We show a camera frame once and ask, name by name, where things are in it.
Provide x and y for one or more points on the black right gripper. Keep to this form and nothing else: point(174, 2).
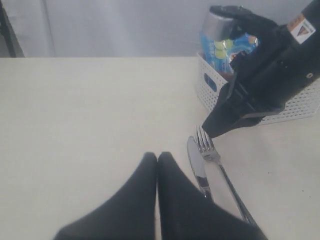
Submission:
point(264, 82)

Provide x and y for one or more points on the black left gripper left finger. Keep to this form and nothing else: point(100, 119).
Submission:
point(128, 215)

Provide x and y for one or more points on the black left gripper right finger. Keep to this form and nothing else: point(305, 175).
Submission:
point(185, 213)

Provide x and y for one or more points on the silver fork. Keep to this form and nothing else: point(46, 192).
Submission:
point(210, 154)

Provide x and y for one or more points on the silver table knife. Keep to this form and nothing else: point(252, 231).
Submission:
point(197, 165)

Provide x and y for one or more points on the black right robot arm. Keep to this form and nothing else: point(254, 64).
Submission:
point(304, 29)

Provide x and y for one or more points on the white perforated plastic basket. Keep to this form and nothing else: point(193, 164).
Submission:
point(209, 83)

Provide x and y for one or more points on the blue chips bag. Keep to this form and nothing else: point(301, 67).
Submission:
point(219, 54)

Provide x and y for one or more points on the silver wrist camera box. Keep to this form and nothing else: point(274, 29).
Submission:
point(232, 21)

